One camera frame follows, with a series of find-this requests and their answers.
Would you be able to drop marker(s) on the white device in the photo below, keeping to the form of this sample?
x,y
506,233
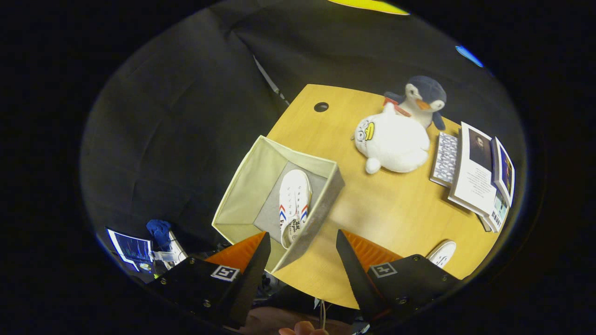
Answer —
x,y
174,253

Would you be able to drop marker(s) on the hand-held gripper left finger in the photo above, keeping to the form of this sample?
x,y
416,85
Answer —
x,y
251,279

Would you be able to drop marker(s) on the white round plush toy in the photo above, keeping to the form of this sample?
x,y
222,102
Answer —
x,y
396,139

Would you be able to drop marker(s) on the grey fabric storage box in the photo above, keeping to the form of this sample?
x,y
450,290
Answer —
x,y
242,195

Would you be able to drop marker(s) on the penguin plush toy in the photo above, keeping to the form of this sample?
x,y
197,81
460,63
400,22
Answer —
x,y
426,90

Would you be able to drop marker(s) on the white striped canvas shoe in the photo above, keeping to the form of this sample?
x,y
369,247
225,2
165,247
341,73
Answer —
x,y
295,190
444,251

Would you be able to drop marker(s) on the grey patterned book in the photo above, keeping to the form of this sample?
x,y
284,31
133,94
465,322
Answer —
x,y
446,158

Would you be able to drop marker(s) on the blue lit monitor screen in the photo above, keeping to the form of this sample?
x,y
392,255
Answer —
x,y
132,246

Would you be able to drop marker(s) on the blue cover book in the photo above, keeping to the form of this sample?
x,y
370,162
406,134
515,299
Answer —
x,y
505,170

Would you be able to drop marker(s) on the blue cloth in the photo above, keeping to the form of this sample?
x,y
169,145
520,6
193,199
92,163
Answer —
x,y
158,230

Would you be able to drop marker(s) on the pale green cover book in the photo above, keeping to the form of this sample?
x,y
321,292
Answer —
x,y
499,211

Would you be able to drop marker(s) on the white book with portrait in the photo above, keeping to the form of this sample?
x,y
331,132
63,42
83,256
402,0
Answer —
x,y
475,181

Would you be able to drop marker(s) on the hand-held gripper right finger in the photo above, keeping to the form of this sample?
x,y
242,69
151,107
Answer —
x,y
356,274

